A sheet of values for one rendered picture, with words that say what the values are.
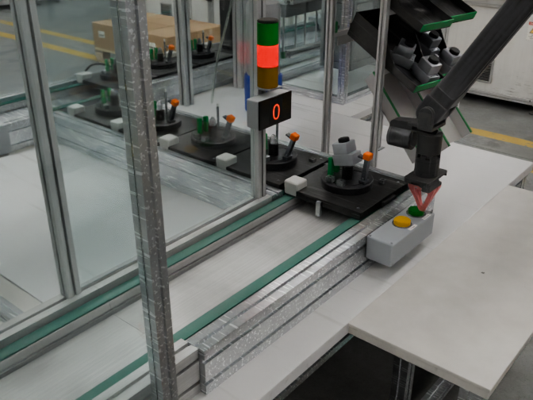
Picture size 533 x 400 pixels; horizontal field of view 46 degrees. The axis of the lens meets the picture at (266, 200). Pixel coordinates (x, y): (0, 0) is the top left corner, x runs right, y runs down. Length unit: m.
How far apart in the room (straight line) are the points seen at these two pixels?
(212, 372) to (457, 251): 0.76
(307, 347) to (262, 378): 0.13
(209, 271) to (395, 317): 0.42
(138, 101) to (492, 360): 0.86
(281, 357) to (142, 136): 0.61
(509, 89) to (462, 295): 4.32
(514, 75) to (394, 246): 4.32
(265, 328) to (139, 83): 0.63
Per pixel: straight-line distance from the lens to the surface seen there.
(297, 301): 1.32
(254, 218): 1.56
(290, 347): 1.29
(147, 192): 0.85
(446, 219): 1.81
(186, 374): 1.15
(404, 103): 1.92
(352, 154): 1.64
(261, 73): 1.49
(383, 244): 1.46
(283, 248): 1.50
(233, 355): 1.21
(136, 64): 0.79
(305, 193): 1.64
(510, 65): 5.68
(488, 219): 1.85
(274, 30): 1.47
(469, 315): 1.44
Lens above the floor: 1.68
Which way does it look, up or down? 26 degrees down
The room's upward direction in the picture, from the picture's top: straight up
